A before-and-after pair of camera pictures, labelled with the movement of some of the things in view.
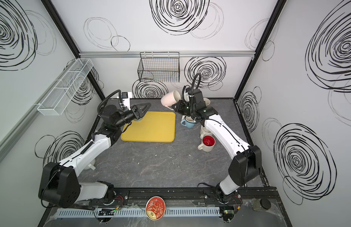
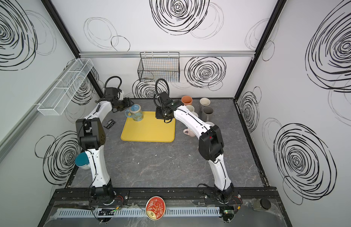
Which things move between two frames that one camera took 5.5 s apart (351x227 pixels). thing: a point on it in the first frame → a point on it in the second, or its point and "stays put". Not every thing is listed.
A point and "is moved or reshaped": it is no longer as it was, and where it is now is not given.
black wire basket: x=159 y=67 stays put
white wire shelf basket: x=59 y=98 stays put
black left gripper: x=137 y=112 → x=125 y=103
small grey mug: x=207 y=102 stays put
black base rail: x=264 y=196 stays put
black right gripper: x=179 y=105 → x=161 y=114
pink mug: x=170 y=98 is moved or reshaped
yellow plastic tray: x=155 y=126 stays put
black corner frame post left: x=69 y=37 stays put
